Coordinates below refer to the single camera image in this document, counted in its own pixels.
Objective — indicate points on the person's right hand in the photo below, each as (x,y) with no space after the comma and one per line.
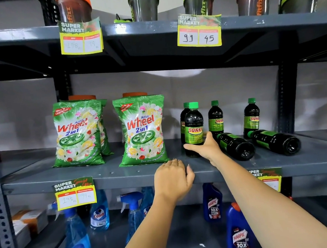
(208,150)

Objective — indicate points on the person's left hand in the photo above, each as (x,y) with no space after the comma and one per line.
(170,181)

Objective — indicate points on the orange lidded jar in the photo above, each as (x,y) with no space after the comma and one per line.
(134,94)
(82,97)

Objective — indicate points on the green yellow price tag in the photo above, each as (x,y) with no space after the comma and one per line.
(199,30)
(81,36)
(74,193)
(267,177)

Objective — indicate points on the white cardboard box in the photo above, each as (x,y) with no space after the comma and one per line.
(21,235)

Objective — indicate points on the dark cleaner bottle green cap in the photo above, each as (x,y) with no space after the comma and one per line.
(276,141)
(251,118)
(182,120)
(193,126)
(215,119)
(237,146)

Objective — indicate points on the person's right forearm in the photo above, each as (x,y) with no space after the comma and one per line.
(266,204)

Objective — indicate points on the green detergent powder packet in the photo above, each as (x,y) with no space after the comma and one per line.
(77,134)
(143,131)
(123,132)
(105,138)

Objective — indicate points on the blue toilet cleaner bottle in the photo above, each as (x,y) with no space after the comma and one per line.
(236,233)
(212,203)

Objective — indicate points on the person's left forearm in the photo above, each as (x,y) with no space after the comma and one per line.
(150,230)

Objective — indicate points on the person's right thumb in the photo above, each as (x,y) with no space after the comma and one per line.
(193,146)

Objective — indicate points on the grey metal shelf rack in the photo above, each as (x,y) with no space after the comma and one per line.
(122,176)

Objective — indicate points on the small green plastic lid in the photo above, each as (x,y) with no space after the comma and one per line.
(122,20)

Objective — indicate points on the brown cardboard box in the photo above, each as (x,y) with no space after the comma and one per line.
(31,218)

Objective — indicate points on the blue glass cleaner spray bottle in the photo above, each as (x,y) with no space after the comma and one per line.
(147,201)
(134,218)
(99,212)
(76,238)

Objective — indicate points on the person's left thumb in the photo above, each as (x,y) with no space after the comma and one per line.
(190,175)

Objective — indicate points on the brown shaker bottle orange lid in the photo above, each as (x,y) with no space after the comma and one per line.
(253,2)
(74,10)

